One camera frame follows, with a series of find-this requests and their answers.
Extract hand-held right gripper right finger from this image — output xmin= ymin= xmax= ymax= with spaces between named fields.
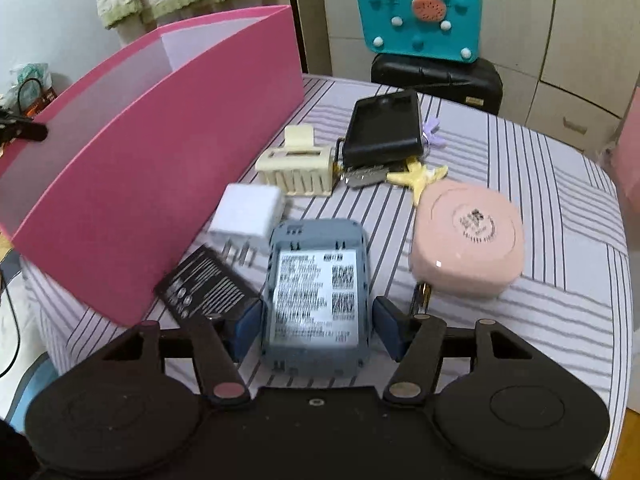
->
xmin=372 ymin=295 xmax=538 ymax=407

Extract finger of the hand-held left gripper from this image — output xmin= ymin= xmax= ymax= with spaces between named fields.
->
xmin=0 ymin=112 xmax=49 ymax=143

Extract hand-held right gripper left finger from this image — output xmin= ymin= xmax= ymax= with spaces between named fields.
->
xmin=90 ymin=297 xmax=266 ymax=407

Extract grey-blue labelled device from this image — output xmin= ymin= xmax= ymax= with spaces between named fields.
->
xmin=257 ymin=219 xmax=373 ymax=375

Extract pink rounded case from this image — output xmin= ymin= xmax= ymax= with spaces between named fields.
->
xmin=409 ymin=180 xmax=525 ymax=300

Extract white charger plug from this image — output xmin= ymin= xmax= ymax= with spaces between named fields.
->
xmin=207 ymin=183 xmax=287 ymax=267

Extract pink storage box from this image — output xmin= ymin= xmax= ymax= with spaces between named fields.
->
xmin=0 ymin=5 xmax=306 ymax=328

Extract yellow starfish key charm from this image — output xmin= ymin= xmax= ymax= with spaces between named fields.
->
xmin=386 ymin=156 xmax=448 ymax=208

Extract bunch of silver keys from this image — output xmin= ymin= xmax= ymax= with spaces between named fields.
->
xmin=340 ymin=157 xmax=408 ymax=189

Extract cream hair claw clip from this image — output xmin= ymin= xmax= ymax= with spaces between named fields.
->
xmin=255 ymin=125 xmax=335 ymax=197

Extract black and gold battery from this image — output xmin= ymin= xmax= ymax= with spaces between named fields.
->
xmin=411 ymin=282 xmax=432 ymax=317

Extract purple starfish key charm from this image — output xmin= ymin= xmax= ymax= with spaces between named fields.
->
xmin=421 ymin=116 xmax=446 ymax=153

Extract striped tablecloth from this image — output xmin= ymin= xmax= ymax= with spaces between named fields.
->
xmin=22 ymin=74 xmax=633 ymax=461

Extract black hard suitcase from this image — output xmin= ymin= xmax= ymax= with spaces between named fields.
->
xmin=371 ymin=52 xmax=502 ymax=116

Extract pink paper bag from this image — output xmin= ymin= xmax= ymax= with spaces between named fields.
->
xmin=612 ymin=85 xmax=640 ymax=201

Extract teal handbag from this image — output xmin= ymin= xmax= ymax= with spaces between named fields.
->
xmin=355 ymin=0 xmax=484 ymax=66

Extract beige wardrobe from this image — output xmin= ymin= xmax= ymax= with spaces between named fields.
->
xmin=290 ymin=0 xmax=640 ymax=158

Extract black cable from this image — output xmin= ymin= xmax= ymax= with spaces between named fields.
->
xmin=16 ymin=79 xmax=44 ymax=122

